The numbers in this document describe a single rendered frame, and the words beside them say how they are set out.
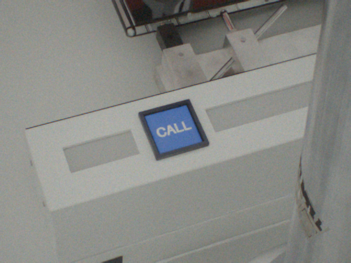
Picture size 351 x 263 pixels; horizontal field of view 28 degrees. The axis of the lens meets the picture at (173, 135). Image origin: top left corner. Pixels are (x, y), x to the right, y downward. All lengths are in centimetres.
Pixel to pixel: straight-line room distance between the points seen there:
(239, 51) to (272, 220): 22
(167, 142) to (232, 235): 25
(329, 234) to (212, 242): 53
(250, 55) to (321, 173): 49
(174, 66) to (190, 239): 21
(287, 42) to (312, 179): 54
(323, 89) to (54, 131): 40
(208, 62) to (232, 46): 4
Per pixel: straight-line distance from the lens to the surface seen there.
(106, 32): 96
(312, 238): 39
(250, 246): 97
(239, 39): 85
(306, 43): 90
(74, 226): 71
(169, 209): 75
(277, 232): 96
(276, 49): 89
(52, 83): 91
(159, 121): 70
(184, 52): 83
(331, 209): 37
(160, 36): 85
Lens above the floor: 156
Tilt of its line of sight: 58 degrees down
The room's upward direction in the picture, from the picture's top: 9 degrees clockwise
